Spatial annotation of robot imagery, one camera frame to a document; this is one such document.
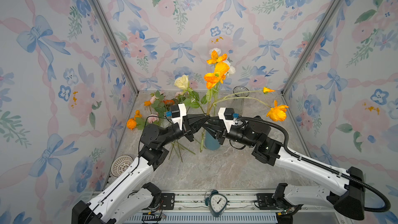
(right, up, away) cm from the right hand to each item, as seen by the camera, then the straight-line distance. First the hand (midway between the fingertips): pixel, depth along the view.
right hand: (204, 119), depth 59 cm
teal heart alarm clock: (+6, -39, +11) cm, 41 cm away
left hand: (+1, +2, -5) cm, 6 cm away
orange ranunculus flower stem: (-42, -4, +40) cm, 58 cm away
